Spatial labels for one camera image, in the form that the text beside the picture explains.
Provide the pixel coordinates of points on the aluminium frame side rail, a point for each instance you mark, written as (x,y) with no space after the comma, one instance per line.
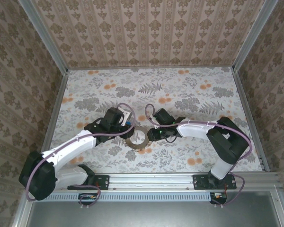
(50,123)
(251,123)

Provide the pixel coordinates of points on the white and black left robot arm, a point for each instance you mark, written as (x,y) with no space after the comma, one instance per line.
(68,146)

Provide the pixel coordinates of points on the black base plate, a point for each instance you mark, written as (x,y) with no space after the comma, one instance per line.
(200,182)
(101,182)

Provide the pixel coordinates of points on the metal keyring with keys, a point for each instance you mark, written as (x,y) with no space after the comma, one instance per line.
(132,143)

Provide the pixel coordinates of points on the aluminium frame post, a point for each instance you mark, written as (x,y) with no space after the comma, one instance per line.
(47,35)
(251,35)

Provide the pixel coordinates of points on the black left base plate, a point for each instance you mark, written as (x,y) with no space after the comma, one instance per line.
(101,182)

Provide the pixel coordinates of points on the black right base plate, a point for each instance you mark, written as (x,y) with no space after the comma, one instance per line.
(200,182)

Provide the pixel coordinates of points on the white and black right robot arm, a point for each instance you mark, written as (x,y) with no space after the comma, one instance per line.
(194,128)

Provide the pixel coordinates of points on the aluminium mounting rail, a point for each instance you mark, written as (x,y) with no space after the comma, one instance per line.
(151,180)

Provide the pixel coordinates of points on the floral table cover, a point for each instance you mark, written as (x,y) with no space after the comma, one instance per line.
(180,94)

